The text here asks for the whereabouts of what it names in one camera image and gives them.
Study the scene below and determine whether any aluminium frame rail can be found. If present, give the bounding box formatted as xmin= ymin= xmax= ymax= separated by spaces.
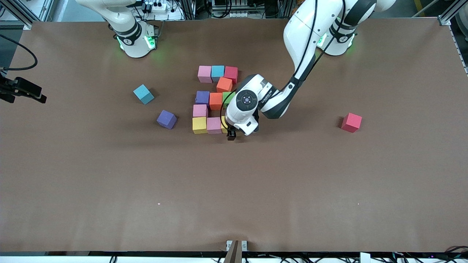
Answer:
xmin=0 ymin=0 xmax=55 ymax=30
xmin=439 ymin=0 xmax=468 ymax=26

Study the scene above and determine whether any white socket strip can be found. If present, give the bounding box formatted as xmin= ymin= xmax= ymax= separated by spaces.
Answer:
xmin=212 ymin=10 xmax=250 ymax=19

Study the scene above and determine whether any small metal bracket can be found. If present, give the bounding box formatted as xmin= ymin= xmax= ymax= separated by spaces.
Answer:
xmin=226 ymin=240 xmax=248 ymax=263

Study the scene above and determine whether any white power strip with plugs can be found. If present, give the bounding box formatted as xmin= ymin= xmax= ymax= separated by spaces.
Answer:
xmin=141 ymin=0 xmax=183 ymax=20

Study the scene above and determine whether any orange foam cube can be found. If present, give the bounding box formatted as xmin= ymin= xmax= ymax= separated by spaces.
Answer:
xmin=216 ymin=77 xmax=233 ymax=93
xmin=209 ymin=93 xmax=224 ymax=111

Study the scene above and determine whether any red foam cube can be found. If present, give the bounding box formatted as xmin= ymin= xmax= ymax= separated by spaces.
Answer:
xmin=224 ymin=66 xmax=239 ymax=84
xmin=341 ymin=113 xmax=363 ymax=133

